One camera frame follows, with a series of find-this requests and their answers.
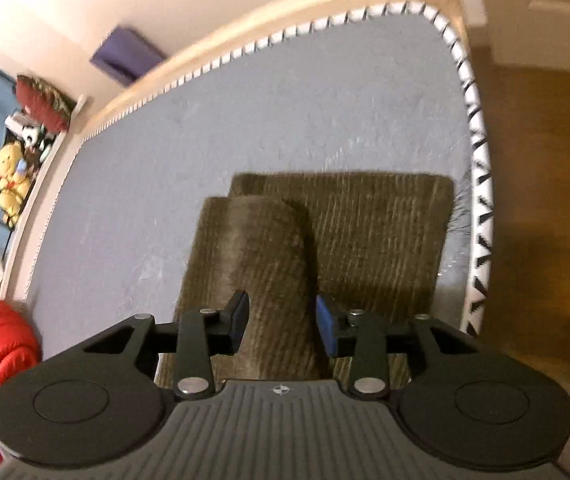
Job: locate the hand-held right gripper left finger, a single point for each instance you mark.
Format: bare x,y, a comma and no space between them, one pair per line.
238,321

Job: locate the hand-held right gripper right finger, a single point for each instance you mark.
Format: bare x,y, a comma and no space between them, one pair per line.
326,327

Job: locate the grey mattress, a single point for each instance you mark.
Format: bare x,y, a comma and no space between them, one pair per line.
265,110

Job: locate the red folded quilt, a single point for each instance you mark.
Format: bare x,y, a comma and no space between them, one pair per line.
0,360

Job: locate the yellow plush toy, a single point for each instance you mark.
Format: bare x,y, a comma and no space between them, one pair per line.
11,162
12,202

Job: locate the panda plush toy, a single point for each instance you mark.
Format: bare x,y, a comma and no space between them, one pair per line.
31,136

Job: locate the red cushion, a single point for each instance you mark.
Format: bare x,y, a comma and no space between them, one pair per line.
42,102

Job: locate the beige bed frame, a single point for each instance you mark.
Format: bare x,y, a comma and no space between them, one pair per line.
275,15

